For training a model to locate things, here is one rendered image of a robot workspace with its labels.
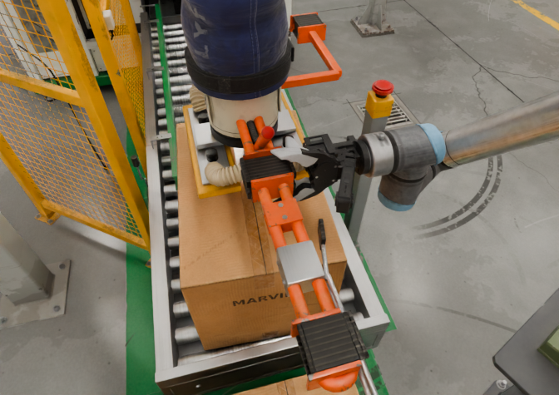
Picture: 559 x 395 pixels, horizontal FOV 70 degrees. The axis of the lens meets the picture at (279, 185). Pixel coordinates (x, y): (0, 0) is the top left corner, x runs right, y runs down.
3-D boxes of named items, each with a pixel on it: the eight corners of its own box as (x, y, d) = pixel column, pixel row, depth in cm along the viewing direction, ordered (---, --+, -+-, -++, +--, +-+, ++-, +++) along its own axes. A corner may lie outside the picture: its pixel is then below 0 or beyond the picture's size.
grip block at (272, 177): (239, 174, 83) (238, 153, 79) (285, 165, 85) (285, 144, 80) (249, 204, 78) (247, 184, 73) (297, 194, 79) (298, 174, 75)
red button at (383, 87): (367, 90, 134) (368, 80, 131) (386, 87, 135) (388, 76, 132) (375, 102, 130) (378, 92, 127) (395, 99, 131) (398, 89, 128)
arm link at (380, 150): (388, 183, 83) (398, 149, 76) (366, 187, 83) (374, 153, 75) (370, 154, 89) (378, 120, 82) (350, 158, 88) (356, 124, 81)
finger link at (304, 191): (274, 193, 88) (307, 170, 86) (281, 214, 85) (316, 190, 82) (265, 187, 86) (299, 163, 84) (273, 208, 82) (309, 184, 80)
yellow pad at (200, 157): (183, 111, 113) (180, 96, 109) (218, 105, 115) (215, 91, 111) (199, 199, 91) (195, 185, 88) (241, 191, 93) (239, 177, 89)
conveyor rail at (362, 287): (239, 28, 287) (237, 2, 273) (246, 27, 288) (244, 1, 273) (361, 342, 137) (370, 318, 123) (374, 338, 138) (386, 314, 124)
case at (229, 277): (195, 201, 160) (175, 123, 131) (292, 187, 165) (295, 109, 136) (204, 351, 121) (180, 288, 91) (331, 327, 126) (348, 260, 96)
